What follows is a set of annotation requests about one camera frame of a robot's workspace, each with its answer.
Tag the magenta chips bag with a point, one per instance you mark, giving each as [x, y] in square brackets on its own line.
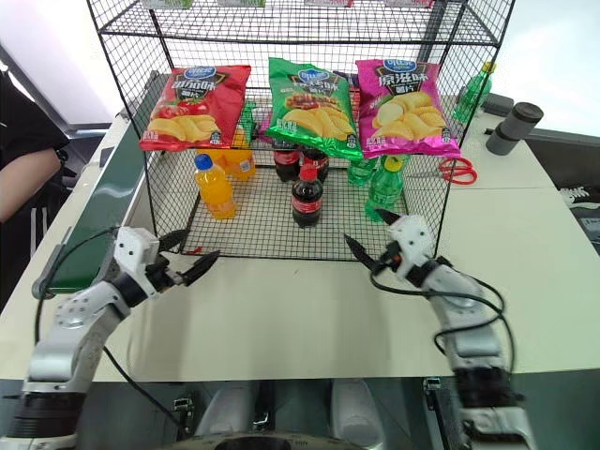
[405, 112]

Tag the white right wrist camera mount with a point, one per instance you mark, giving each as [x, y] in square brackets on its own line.
[412, 244]

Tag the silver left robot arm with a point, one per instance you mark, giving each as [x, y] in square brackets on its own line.
[70, 323]

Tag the white rounded robot leg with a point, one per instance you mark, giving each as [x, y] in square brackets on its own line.
[229, 412]
[356, 412]

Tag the green soda bottle yellow cap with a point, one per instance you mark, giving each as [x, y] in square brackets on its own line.
[384, 187]
[473, 94]

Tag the red chips bag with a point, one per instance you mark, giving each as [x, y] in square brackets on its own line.
[197, 108]

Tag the cola bottle red cap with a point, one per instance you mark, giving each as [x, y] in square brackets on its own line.
[307, 197]

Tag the red package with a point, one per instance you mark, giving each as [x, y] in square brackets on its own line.
[328, 2]
[410, 3]

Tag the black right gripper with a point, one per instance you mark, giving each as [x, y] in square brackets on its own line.
[389, 261]

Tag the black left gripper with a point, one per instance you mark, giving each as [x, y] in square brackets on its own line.
[161, 277]

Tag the orange juice bottle blue cap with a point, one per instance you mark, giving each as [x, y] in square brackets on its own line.
[216, 192]

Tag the dark grey cylinder flask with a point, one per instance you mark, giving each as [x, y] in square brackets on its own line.
[513, 129]

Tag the dark rounded robot torso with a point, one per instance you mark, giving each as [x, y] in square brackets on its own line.
[262, 443]

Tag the green package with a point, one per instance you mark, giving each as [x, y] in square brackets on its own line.
[248, 2]

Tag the green conveyor belt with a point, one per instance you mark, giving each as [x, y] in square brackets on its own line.
[117, 187]

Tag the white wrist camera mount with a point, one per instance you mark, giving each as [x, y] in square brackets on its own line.
[412, 244]
[133, 246]

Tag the grey box device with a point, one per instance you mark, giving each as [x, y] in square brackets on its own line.
[499, 104]

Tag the metal table clamp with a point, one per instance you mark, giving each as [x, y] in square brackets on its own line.
[184, 409]
[433, 398]

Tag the person in black clothes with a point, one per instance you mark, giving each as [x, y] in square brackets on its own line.
[28, 140]

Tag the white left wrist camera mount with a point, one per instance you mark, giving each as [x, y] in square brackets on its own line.
[133, 246]

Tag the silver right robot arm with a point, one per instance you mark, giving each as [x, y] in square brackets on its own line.
[469, 323]

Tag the green chips bag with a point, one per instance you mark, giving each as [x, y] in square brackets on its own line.
[311, 112]

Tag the black bag white print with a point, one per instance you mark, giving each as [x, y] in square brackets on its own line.
[583, 211]

